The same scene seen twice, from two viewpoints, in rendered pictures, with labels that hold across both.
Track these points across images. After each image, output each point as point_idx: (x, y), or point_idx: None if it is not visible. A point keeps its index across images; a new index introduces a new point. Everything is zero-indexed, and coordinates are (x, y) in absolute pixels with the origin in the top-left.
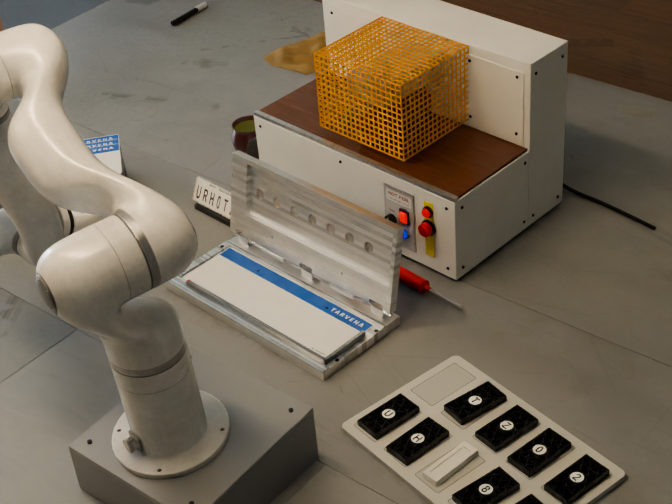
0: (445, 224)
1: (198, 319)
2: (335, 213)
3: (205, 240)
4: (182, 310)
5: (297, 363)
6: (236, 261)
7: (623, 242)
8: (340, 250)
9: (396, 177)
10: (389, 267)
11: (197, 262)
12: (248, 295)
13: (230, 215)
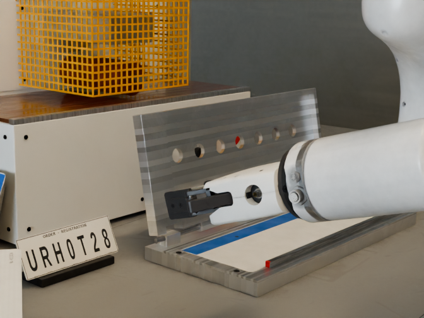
0: None
1: (327, 276)
2: (259, 115)
3: (136, 279)
4: (309, 286)
5: (397, 229)
6: (214, 246)
7: None
8: (270, 156)
9: (200, 98)
10: (310, 137)
11: (216, 264)
12: (289, 240)
13: (154, 212)
